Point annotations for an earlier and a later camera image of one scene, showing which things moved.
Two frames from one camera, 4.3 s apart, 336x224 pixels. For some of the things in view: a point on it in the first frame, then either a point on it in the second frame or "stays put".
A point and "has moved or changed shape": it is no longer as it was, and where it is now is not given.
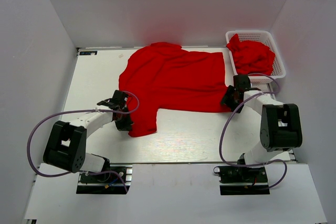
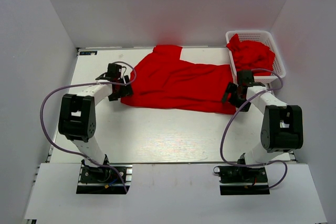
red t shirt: x=164 y=76 has moved or changed shape
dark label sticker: x=88 y=52 stays put
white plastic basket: x=279 y=70 stays put
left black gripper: x=126 y=126 -> x=127 y=91
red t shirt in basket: x=251 y=57 stays put
